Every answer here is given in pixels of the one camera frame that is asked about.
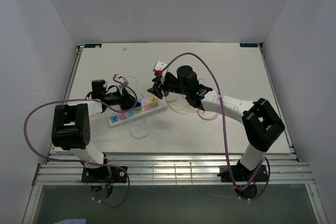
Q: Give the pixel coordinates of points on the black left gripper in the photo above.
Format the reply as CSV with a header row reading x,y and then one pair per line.
x,y
126,100

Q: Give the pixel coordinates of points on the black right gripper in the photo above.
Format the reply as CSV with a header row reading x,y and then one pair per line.
x,y
159,81

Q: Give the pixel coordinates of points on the blue charger plug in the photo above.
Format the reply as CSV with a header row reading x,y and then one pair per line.
x,y
145,102

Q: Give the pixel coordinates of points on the yellow charger plug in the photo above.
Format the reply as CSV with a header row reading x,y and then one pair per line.
x,y
153,101

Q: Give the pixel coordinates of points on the white colourful power strip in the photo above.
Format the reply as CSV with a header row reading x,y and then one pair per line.
x,y
120,119

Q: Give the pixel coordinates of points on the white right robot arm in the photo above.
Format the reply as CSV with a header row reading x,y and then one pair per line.
x,y
261,122

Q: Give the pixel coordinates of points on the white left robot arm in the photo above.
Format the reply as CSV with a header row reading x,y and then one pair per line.
x,y
71,123

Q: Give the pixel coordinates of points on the blue label left corner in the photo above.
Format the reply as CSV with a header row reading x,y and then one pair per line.
x,y
92,45

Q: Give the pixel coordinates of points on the blue label corner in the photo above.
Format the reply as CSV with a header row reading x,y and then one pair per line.
x,y
248,45
92,45

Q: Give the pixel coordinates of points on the blue label right corner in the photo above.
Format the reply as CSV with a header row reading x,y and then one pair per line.
x,y
248,45

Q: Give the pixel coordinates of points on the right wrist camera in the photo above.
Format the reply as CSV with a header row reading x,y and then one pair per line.
x,y
160,69

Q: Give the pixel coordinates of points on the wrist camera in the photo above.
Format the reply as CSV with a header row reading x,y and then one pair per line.
x,y
121,81
160,69

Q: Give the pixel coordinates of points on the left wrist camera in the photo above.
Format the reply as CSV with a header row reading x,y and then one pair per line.
x,y
121,81

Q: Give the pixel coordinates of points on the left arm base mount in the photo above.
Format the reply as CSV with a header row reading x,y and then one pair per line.
x,y
103,175

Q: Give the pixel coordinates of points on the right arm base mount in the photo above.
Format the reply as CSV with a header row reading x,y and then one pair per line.
x,y
241,174

